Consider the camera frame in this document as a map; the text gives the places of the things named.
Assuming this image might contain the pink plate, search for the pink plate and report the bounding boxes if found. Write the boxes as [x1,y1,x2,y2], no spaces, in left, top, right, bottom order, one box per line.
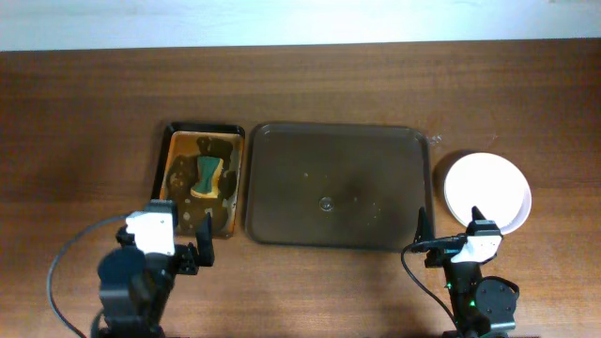
[442,152,532,235]

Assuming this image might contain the green yellow sponge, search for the green yellow sponge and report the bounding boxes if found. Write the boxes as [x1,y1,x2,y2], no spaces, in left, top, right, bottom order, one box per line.
[191,156,223,199]

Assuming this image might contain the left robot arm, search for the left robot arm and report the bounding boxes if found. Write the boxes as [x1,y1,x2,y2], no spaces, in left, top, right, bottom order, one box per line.
[90,200,215,338]

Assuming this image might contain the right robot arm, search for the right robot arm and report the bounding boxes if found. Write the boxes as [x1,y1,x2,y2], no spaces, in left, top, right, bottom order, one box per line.
[402,207,519,338]

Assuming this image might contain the small black water tray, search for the small black water tray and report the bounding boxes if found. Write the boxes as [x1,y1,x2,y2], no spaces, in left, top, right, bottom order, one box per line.
[151,122,245,238]

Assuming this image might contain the large brown serving tray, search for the large brown serving tray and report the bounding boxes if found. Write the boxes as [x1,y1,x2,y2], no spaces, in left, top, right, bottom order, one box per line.
[244,122,434,252]

